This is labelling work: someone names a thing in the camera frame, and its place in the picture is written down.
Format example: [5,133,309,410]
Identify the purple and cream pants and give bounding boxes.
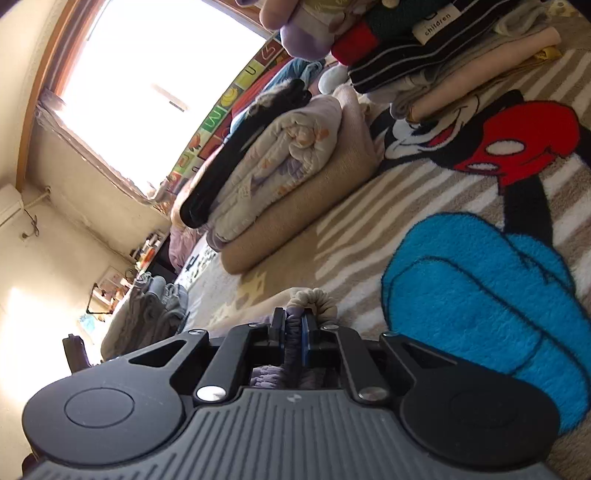
[249,287,338,390]

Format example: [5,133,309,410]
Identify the grey folded clothes stack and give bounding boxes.
[100,272,188,361]

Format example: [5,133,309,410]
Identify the colourful folded clothes stack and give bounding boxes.
[257,0,565,123]

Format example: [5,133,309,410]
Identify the black desk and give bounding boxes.
[129,230,177,283]

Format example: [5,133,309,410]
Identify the pink purple long quilt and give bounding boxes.
[168,201,202,273]

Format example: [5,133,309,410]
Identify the Mickey Mouse brown blanket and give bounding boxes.
[179,27,591,480]

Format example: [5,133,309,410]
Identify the beige folded blanket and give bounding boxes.
[221,85,378,275]

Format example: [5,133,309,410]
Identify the floral white folded blanket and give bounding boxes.
[206,95,342,251]

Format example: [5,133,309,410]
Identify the black folded garment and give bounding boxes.
[178,78,311,229]

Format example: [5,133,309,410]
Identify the red folded blanket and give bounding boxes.
[230,66,281,117]

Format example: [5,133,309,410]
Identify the white air conditioner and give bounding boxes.
[0,184,24,226]

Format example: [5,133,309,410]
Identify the blue folded quilt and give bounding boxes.
[228,58,325,136]

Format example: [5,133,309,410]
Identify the colourful alphabet foam mat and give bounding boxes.
[163,35,291,195]

